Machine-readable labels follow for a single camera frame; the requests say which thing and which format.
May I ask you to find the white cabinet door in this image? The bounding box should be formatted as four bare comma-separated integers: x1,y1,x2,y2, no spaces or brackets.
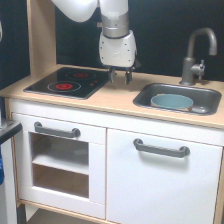
106,130,222,224

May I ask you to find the teal pot with wooden rim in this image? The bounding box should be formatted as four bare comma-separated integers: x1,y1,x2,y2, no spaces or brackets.
151,94,193,111

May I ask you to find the grey metal faucet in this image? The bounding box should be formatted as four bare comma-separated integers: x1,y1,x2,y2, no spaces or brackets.
180,28,217,86

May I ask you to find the grey oven door handle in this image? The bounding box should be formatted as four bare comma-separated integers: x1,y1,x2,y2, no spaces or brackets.
34,122,81,138

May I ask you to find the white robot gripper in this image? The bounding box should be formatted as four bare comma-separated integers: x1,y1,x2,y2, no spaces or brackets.
99,30,137,85

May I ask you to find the white oven door with window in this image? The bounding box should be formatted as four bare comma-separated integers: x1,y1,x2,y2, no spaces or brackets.
13,113,106,219

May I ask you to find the grey sink basin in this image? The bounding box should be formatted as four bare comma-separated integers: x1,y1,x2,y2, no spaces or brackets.
133,83,222,115

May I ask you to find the black toy stovetop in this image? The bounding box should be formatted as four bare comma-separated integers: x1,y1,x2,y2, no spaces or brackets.
24,67,110,99

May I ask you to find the grey cabinet door handle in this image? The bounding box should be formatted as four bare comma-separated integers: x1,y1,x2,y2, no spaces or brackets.
133,139,190,158

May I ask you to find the wooden toy kitchen frame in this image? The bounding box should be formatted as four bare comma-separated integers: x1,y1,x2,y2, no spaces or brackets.
0,0,224,224

